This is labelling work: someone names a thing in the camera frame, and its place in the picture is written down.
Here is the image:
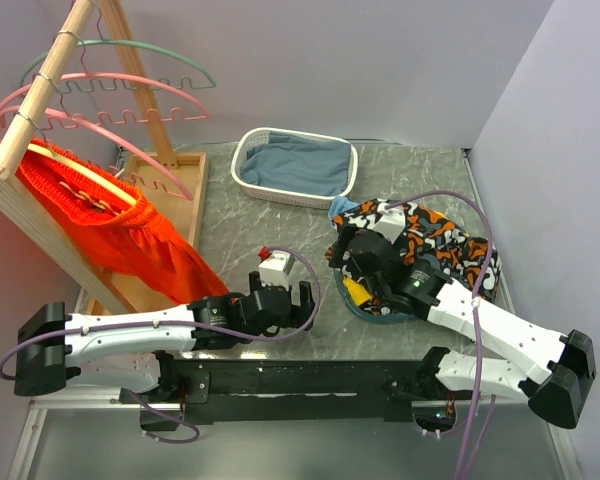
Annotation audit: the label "light blue shorts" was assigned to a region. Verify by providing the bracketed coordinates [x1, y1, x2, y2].
[328, 196, 358, 220]

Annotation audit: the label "yellow shorts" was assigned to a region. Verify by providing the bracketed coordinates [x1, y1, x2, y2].
[343, 277, 373, 306]

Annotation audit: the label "wooden clothes rack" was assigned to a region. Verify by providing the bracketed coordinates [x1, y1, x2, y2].
[0, 0, 210, 316]

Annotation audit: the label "green wire hanger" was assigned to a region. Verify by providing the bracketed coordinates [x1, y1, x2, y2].
[18, 38, 217, 90]

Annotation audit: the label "orange shorts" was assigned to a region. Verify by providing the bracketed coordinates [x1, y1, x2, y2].
[16, 145, 228, 304]

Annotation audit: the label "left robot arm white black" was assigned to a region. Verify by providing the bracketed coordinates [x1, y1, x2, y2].
[11, 272, 317, 402]

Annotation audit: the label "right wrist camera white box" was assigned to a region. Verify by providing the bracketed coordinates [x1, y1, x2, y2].
[372, 204, 406, 244]

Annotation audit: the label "aluminium frame rail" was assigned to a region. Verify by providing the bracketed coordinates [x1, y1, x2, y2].
[7, 394, 146, 480]

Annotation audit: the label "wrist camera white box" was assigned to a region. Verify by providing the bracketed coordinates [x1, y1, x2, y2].
[372, 204, 406, 244]
[258, 247, 295, 291]

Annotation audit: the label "white plastic basket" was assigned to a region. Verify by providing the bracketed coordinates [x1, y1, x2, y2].
[230, 127, 359, 210]

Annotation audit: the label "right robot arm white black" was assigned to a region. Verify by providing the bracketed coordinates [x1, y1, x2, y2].
[329, 226, 596, 429]

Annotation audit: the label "teal shorts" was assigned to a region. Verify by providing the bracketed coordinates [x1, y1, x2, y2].
[332, 269, 409, 324]

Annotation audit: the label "pink hanger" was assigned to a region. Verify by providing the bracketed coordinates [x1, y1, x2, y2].
[0, 105, 196, 201]
[0, 72, 211, 132]

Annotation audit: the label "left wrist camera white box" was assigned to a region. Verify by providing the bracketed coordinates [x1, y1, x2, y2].
[258, 247, 295, 291]

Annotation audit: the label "cream wooden hanger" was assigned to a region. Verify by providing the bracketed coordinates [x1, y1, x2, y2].
[27, 143, 136, 206]

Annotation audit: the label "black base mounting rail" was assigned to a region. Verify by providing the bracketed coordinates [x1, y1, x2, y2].
[140, 347, 471, 425]

